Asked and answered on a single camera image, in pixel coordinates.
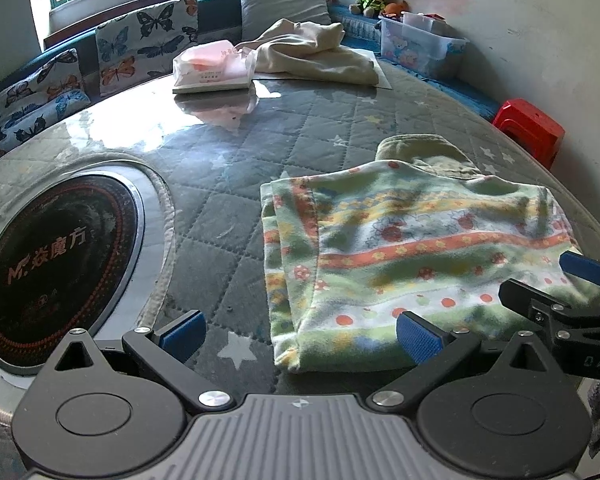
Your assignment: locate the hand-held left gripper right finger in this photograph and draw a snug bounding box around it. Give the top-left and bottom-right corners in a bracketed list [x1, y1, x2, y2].
[367, 311, 578, 409]

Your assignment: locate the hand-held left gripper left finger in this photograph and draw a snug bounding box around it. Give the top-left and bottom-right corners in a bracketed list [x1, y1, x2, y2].
[55, 310, 233, 410]

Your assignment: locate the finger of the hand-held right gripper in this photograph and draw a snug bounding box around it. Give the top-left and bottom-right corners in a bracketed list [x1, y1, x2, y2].
[499, 278, 600, 343]
[560, 251, 600, 287]

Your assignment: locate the green patterned fleece garment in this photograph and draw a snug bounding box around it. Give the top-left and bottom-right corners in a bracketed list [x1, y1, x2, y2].
[260, 135, 588, 375]

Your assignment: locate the round black induction cooktop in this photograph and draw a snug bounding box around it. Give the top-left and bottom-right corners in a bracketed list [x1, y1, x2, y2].
[0, 162, 174, 412]

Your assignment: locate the red plastic stool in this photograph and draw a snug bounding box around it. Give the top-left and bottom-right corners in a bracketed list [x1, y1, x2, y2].
[492, 99, 567, 169]

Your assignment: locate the clear plastic storage box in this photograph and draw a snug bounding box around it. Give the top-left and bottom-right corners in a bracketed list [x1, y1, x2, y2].
[378, 14, 472, 81]

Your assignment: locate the pink tissue pack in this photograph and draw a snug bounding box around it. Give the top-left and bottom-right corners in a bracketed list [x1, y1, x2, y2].
[172, 39, 259, 89]

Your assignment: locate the small butterfly print cushion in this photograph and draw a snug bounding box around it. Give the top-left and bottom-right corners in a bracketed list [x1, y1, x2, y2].
[0, 49, 92, 144]

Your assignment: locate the large butterfly print cushion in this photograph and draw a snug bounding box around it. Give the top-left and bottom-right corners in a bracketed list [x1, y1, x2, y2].
[95, 0, 200, 99]

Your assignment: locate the white small container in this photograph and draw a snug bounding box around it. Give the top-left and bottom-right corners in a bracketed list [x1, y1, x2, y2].
[401, 11, 434, 31]

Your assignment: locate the beige cloth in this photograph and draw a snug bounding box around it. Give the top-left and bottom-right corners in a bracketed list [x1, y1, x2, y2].
[252, 18, 381, 89]

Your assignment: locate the blue sofa bench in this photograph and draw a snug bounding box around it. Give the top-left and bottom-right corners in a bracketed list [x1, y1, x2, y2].
[0, 0, 502, 172]

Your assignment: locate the grey pillow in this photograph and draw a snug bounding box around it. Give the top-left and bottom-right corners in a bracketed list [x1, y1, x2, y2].
[240, 0, 334, 43]

